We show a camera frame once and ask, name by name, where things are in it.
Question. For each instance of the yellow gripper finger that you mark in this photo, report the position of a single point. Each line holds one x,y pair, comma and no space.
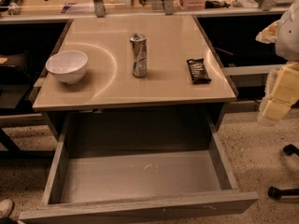
286,88
271,113

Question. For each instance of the black rxbar chocolate wrapper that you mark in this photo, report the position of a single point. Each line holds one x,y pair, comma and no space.
198,71

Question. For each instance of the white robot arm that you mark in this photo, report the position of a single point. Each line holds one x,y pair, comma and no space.
284,33

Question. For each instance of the open grey top drawer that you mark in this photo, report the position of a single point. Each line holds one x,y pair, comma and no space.
121,168

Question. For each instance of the black chair base leg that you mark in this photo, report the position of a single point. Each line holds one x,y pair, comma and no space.
283,195

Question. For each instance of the silver energy drink can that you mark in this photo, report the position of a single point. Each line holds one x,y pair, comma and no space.
139,48

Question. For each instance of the white ceramic bowl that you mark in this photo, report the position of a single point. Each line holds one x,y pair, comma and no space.
68,66

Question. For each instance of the white shoe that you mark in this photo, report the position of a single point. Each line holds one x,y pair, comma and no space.
6,207

